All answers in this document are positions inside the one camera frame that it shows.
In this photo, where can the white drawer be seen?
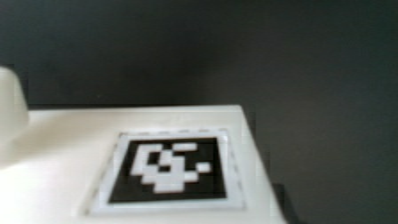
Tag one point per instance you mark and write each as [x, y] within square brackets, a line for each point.
[128, 166]

